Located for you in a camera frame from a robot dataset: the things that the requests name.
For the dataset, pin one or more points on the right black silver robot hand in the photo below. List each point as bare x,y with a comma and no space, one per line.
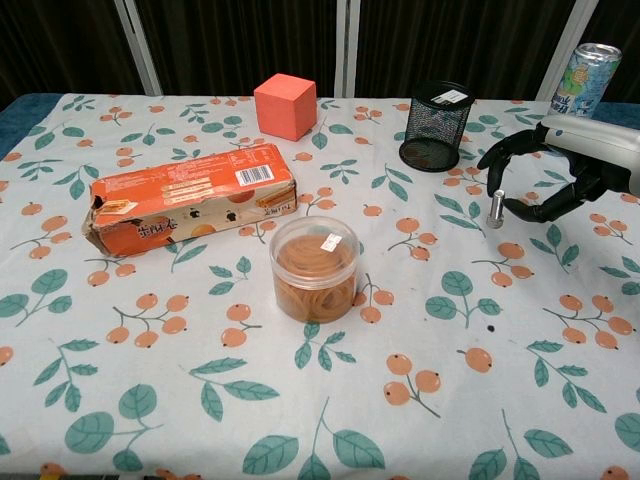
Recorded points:
565,165

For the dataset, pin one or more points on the silver metal bolt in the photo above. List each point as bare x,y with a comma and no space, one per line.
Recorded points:
496,209

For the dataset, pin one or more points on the light blue drink can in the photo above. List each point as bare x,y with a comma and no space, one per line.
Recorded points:
587,85

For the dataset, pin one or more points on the black mesh pen holder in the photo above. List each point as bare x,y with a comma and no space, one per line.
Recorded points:
436,127

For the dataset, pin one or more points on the clear jar of rubber bands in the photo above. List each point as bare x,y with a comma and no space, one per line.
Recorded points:
314,270

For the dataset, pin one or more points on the orange foam cube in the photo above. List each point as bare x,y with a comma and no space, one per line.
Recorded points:
285,107

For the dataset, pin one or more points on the floral orange fruit tablecloth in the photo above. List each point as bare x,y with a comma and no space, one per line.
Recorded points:
320,325

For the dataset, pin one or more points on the dark pleated curtain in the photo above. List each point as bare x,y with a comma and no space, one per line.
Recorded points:
240,45

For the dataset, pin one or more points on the orange biscuit carton box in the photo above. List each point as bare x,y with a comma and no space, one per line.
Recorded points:
200,195

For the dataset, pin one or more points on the white frame post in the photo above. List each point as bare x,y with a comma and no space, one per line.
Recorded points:
562,47
139,45
347,47

